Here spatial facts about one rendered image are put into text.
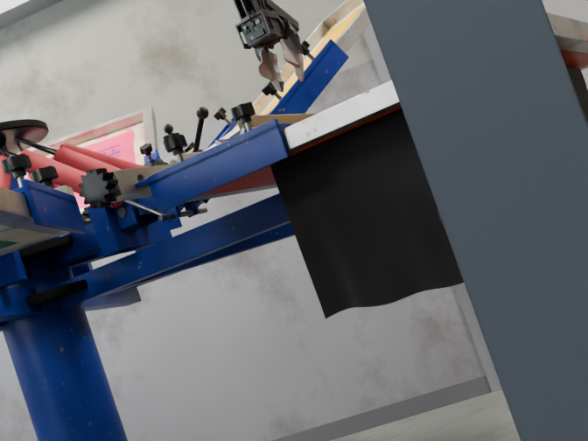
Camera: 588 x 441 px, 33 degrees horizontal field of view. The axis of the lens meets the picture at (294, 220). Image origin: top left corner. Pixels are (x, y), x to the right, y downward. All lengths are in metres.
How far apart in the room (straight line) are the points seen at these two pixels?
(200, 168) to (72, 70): 3.39
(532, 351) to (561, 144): 0.22
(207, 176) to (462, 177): 0.77
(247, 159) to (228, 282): 3.06
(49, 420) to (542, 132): 1.61
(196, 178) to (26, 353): 0.80
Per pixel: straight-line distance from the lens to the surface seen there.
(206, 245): 2.13
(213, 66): 4.83
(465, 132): 1.10
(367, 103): 1.63
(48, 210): 1.58
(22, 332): 2.43
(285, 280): 4.69
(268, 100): 3.18
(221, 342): 4.82
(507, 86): 1.10
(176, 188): 1.82
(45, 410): 2.43
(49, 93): 5.19
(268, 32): 1.99
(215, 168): 1.77
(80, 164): 2.42
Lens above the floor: 0.72
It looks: 4 degrees up
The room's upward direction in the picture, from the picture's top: 19 degrees counter-clockwise
